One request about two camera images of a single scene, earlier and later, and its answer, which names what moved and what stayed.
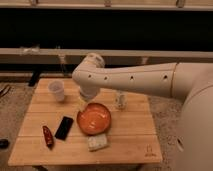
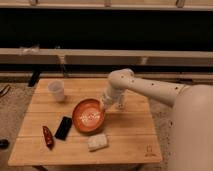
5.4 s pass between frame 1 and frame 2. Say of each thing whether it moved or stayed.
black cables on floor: stayed
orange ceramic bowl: moved
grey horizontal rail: stayed
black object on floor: stayed
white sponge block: stayed
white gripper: moved
